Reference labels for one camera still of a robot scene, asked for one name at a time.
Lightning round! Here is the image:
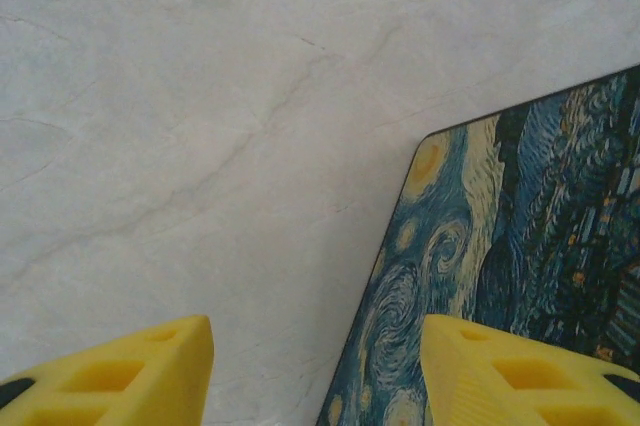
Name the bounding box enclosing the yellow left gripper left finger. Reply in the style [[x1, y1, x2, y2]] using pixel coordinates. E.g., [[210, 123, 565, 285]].
[[0, 314, 217, 426]]

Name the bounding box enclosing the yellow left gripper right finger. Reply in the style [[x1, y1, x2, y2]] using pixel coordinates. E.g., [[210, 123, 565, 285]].
[[421, 314, 640, 426]]

